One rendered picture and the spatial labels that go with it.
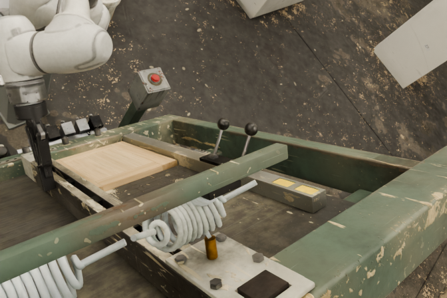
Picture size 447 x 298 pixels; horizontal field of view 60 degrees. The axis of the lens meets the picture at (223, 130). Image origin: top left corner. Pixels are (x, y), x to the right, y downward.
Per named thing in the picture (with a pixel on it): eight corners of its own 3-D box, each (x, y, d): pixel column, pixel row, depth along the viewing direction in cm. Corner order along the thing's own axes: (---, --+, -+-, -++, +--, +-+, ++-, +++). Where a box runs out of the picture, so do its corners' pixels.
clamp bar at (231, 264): (49, 167, 141) (33, 102, 135) (319, 352, 50) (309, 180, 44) (19, 175, 135) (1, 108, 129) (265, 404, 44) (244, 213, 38)
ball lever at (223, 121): (213, 161, 118) (225, 118, 119) (221, 163, 115) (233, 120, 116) (203, 158, 115) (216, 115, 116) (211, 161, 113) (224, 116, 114)
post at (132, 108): (110, 153, 249) (146, 93, 191) (114, 162, 247) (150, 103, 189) (101, 156, 245) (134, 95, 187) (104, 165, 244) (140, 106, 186)
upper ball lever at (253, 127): (239, 169, 109) (253, 123, 110) (249, 172, 106) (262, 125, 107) (229, 166, 106) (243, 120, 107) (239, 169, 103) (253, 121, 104)
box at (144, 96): (148, 86, 193) (160, 66, 179) (158, 107, 190) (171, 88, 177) (126, 91, 186) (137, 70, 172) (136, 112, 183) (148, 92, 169)
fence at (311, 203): (134, 142, 162) (133, 132, 160) (326, 205, 89) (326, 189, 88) (124, 145, 159) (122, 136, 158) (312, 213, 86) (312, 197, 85)
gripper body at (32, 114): (9, 104, 100) (18, 138, 103) (17, 106, 94) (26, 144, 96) (40, 98, 105) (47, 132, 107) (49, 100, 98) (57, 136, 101)
